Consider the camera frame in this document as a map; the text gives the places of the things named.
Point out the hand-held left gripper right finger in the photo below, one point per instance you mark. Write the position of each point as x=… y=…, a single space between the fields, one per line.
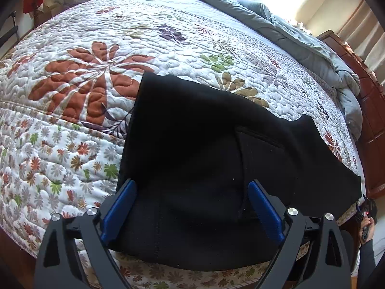
x=264 y=210

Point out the black pants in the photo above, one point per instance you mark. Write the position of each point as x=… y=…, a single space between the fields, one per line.
x=195 y=156

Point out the beige curtain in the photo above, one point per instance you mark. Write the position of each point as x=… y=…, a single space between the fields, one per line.
x=370 y=30

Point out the wooden headboard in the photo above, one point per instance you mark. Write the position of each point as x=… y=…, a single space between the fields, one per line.
x=373 y=120

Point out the floral quilted bedspread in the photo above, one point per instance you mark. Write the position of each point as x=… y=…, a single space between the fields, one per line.
x=90 y=156

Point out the person's right hand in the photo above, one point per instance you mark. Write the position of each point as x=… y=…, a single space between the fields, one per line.
x=368 y=231

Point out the grey-blue comforter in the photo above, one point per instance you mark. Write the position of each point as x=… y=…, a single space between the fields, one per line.
x=300 y=33

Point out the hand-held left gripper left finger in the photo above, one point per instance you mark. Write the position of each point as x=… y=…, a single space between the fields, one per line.
x=120 y=210

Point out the person's right forearm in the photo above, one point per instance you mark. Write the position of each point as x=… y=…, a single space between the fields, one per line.
x=368 y=265

